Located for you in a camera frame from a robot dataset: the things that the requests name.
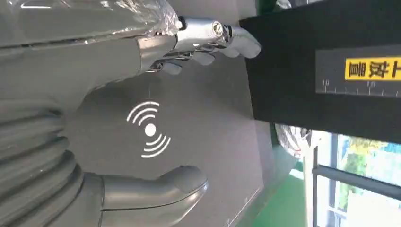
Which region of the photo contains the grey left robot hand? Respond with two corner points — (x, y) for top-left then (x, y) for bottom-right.
(0, 0), (262, 227)

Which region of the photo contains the ribbed grey left arm sleeve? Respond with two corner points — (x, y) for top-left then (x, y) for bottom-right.
(0, 105), (85, 227)

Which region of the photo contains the grey plate with signal symbol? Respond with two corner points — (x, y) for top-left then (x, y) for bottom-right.
(64, 0), (266, 227)

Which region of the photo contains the black scanning platform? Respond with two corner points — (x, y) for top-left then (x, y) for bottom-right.
(239, 0), (401, 145)

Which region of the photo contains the white crumpled parcel bag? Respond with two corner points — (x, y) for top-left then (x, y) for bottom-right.
(275, 123), (314, 159)

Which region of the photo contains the grey ruler label strip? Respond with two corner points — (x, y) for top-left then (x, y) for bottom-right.
(315, 44), (401, 100)

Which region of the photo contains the tree outside window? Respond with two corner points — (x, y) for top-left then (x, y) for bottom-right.
(338, 136), (391, 211)

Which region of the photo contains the yellow warning sticker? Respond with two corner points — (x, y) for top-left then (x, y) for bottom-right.
(344, 56), (401, 82)

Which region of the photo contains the dark window frame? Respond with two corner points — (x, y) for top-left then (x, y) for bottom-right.
(302, 130), (401, 227)

